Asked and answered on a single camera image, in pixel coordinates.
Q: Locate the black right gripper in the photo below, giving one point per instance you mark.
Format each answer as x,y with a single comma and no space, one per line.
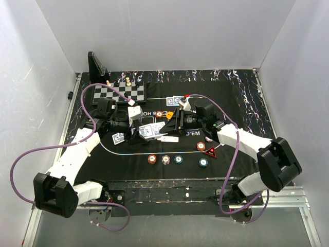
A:
176,124

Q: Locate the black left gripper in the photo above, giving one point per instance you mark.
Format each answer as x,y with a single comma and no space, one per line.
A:
137,139

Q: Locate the yellow big blind button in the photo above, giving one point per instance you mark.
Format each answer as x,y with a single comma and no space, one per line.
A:
169,115

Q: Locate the blue playing card box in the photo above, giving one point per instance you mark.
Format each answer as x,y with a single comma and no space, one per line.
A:
148,131

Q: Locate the face-up hearts card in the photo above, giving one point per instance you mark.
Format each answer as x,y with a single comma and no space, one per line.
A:
168,139

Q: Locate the blue card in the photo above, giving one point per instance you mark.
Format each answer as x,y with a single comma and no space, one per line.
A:
157,126

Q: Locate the orange chips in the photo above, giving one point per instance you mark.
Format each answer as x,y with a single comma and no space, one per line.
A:
200,146
159,114

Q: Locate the orange red chip stack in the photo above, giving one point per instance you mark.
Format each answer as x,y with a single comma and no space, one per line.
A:
152,159

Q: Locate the pink blue chip stack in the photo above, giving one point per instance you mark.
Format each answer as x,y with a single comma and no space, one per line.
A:
165,159

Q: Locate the green blue chip stack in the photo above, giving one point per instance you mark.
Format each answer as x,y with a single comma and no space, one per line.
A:
178,159

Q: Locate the red black triangular all-in marker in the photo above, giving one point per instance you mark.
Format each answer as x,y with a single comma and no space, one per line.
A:
211,152

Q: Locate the green chips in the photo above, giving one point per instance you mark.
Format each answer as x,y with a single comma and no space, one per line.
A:
203,162

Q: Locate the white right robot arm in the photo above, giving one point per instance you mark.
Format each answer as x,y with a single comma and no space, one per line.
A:
278,165

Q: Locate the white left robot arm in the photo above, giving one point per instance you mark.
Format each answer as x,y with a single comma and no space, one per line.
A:
55,191

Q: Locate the black poker table mat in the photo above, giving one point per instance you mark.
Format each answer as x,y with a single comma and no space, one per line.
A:
120,162

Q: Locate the black marbled table cover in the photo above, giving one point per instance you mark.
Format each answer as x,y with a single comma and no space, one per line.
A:
256,116

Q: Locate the black white chessboard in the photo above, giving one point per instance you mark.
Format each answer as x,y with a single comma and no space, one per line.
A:
138,94

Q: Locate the black triangular stand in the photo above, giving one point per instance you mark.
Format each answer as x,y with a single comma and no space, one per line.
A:
97,72

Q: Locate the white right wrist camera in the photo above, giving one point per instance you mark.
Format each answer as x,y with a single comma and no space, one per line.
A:
184,104

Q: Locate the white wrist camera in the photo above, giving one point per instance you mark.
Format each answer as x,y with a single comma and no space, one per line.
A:
184,104
134,113

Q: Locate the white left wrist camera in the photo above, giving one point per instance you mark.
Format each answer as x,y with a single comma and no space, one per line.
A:
134,113

